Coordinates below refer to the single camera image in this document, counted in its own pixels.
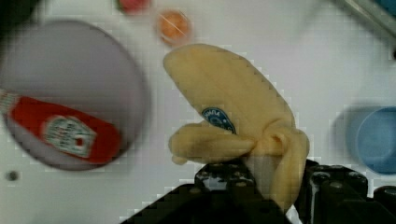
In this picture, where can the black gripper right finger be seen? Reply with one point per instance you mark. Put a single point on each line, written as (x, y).
(334, 194)

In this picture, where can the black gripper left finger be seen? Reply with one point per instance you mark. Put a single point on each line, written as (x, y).
(222, 193)

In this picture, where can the yellow plush peeled banana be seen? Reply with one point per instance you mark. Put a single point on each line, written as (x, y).
(244, 117)

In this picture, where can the blue plastic cup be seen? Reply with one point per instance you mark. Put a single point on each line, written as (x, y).
(371, 137)

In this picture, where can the red plush ketchup bottle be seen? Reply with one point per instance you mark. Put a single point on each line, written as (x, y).
(65, 129)

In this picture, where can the orange slice toy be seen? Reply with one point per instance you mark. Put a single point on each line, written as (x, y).
(173, 27)

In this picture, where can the round grey plate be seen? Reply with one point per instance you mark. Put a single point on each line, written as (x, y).
(77, 65)

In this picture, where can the plush strawberry with green top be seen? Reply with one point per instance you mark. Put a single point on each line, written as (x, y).
(133, 6)

